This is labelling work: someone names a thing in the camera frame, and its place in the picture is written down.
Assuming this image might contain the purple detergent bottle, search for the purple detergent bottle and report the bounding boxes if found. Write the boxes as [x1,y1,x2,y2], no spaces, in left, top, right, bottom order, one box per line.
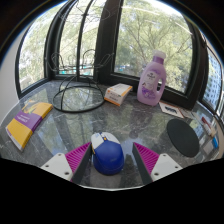
[136,50,167,107]

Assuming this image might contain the printed paper leaflet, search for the printed paper leaflet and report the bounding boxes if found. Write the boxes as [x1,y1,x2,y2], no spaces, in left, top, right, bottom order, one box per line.
[179,107,195,120]

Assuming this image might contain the blue and white computer mouse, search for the blue and white computer mouse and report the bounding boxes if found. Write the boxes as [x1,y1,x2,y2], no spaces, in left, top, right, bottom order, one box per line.
[90,131,125,176]

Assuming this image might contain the white blue-striped box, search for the white blue-striped box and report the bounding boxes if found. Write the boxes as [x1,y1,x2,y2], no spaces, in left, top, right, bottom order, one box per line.
[203,123,218,138]

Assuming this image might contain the white and orange carton box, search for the white and orange carton box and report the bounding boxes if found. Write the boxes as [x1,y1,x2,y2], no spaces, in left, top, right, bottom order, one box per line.
[103,83,133,107]

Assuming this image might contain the yellow and purple book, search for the yellow and purple book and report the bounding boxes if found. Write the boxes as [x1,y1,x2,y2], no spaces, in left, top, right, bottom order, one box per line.
[5,101,54,152]

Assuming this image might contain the small blue box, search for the small blue box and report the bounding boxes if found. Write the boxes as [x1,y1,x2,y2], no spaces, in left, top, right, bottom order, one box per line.
[212,136,220,150]

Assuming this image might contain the dark red book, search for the dark red book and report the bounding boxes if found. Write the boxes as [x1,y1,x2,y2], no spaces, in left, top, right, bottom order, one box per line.
[201,116,213,130]

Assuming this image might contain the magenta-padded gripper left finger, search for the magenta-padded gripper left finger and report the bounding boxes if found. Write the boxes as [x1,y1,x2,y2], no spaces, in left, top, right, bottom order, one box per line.
[39,142,93,185]

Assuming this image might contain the round black mouse pad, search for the round black mouse pad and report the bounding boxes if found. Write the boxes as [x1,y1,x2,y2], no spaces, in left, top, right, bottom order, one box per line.
[166,118,200,158]

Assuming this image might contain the black wire rack stand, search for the black wire rack stand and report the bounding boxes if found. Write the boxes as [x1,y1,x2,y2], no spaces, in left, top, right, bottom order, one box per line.
[49,0,113,114]

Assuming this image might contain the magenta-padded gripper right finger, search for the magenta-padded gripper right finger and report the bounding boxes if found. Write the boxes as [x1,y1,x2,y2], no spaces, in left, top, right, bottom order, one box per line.
[131,142,184,186]

